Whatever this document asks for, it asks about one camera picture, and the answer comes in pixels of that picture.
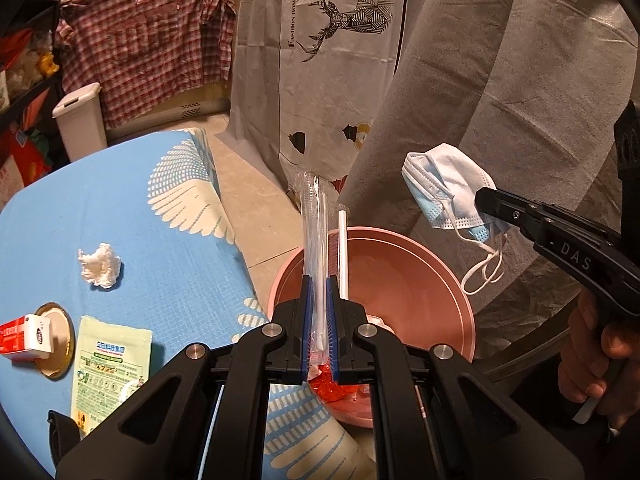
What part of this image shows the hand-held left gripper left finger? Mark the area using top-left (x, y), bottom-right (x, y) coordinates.
top-left (55, 275), bottom-right (316, 480)

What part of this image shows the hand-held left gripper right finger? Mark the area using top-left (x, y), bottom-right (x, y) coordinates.
top-left (325, 277), bottom-right (586, 480)

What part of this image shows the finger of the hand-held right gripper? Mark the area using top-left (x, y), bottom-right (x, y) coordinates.
top-left (477, 187), bottom-right (552, 218)
top-left (474, 194), bottom-right (548, 247)

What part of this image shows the red plastic wrapper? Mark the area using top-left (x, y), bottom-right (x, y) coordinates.
top-left (306, 357), bottom-right (375, 405)

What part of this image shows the blue face mask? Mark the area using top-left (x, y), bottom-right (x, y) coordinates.
top-left (401, 143), bottom-right (512, 295)

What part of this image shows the white straw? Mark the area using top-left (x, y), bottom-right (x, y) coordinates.
top-left (337, 208), bottom-right (352, 302)

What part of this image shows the pink plastic bin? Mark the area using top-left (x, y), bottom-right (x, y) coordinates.
top-left (267, 226), bottom-right (477, 429)

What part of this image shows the clear straw wrapper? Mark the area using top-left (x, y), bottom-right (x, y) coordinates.
top-left (294, 170), bottom-right (332, 366)

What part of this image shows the green printed packet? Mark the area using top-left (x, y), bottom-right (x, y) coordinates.
top-left (70, 315), bottom-right (154, 437)

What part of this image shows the white tissue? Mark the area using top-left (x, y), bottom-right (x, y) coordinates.
top-left (76, 243), bottom-right (124, 290)

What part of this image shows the gold metal lid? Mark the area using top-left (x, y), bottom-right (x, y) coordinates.
top-left (34, 302), bottom-right (77, 378)

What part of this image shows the red toothpaste box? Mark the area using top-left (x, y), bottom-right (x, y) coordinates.
top-left (0, 313), bottom-right (54, 362)

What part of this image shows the person's right hand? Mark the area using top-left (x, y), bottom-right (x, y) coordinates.
top-left (556, 285), bottom-right (640, 417)

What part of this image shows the grey curtain cloth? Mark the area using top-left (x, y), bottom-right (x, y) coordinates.
top-left (339, 0), bottom-right (640, 378)

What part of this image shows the deer print cloth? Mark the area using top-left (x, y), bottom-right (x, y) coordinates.
top-left (215, 0), bottom-right (407, 196)

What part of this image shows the cardboard box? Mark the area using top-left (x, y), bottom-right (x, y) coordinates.
top-left (104, 82), bottom-right (232, 142)

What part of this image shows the white lidded bin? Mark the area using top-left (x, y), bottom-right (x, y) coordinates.
top-left (52, 82), bottom-right (109, 162)

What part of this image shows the red plaid shirt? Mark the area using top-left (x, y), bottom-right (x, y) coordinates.
top-left (54, 0), bottom-right (237, 129)

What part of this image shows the red orange bag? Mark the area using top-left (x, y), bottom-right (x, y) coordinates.
top-left (0, 127), bottom-right (55, 183)

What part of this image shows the black shelf rack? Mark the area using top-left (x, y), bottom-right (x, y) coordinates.
top-left (0, 0), bottom-right (68, 166)

